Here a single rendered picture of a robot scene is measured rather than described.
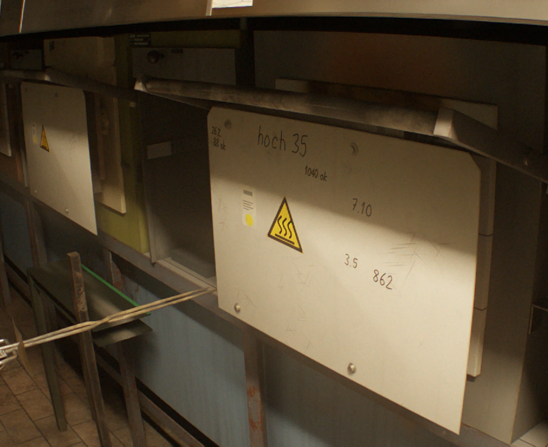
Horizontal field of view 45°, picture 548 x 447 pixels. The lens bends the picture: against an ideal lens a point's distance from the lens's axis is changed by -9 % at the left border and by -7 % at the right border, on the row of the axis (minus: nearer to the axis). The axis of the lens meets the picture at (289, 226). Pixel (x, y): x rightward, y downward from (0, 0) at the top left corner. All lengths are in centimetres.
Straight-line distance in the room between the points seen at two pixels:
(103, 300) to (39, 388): 105
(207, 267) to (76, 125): 54
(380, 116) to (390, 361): 41
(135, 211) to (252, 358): 58
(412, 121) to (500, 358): 45
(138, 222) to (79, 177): 21
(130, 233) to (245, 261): 78
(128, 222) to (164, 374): 52
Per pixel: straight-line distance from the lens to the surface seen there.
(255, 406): 169
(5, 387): 318
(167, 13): 102
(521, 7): 58
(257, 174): 120
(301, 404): 163
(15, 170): 311
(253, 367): 163
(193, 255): 185
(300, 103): 90
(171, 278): 185
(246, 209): 124
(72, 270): 190
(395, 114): 78
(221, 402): 196
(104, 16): 123
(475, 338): 108
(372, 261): 102
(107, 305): 211
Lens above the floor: 151
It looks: 18 degrees down
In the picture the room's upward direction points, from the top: 2 degrees counter-clockwise
